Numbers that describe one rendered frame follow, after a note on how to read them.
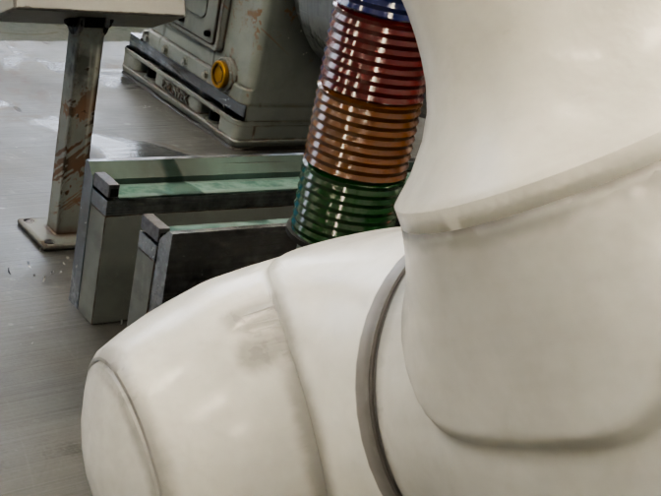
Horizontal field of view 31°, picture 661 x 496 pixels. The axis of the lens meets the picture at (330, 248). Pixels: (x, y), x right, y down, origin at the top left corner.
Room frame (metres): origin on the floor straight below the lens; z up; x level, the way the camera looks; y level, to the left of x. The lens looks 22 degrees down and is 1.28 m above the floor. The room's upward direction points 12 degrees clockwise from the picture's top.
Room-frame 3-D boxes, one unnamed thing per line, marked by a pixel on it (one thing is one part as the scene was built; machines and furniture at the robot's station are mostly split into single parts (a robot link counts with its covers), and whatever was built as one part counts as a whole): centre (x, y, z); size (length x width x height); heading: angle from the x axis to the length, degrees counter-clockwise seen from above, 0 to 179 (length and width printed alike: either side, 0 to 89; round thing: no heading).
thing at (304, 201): (0.65, 0.00, 1.05); 0.06 x 0.06 x 0.04
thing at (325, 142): (0.65, 0.00, 1.10); 0.06 x 0.06 x 0.04
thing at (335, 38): (0.65, 0.00, 1.14); 0.06 x 0.06 x 0.04
